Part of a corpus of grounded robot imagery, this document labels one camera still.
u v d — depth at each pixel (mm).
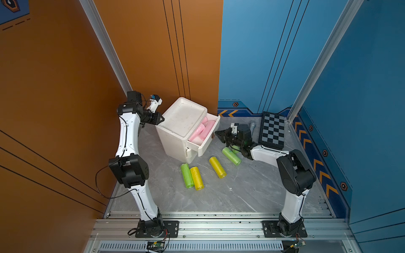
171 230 736
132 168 517
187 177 870
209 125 892
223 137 825
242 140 740
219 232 729
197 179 870
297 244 695
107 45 809
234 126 878
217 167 911
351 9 699
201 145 786
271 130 1087
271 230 725
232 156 963
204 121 922
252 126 1122
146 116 709
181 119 874
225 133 827
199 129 867
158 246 711
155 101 756
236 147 815
